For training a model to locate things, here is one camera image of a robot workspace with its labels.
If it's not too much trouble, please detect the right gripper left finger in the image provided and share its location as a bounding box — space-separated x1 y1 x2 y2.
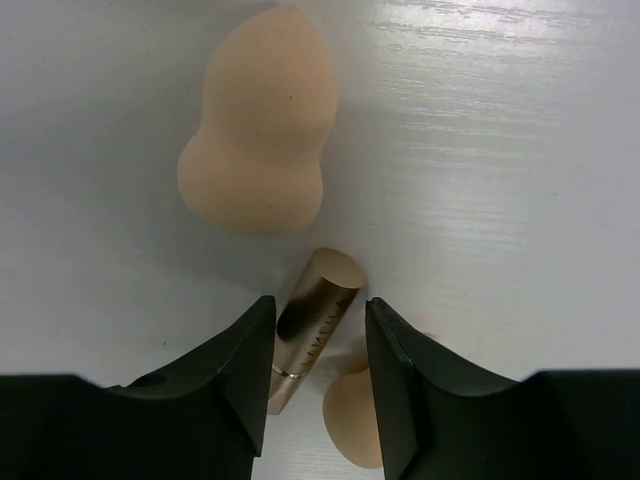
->
1 296 276 479

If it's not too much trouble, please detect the lower beige makeup sponge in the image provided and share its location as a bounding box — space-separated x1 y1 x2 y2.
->
322 338 383 469

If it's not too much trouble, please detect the beige makeup sponge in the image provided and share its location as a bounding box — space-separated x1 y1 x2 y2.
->
177 4 339 237
322 338 383 469

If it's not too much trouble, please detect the upper beige makeup sponge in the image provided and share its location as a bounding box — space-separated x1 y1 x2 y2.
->
177 4 339 237

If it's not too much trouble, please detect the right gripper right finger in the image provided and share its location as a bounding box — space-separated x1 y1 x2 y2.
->
365 298 639 479

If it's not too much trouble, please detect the rose gold lipstick tube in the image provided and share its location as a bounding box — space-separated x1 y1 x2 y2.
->
267 248 366 415

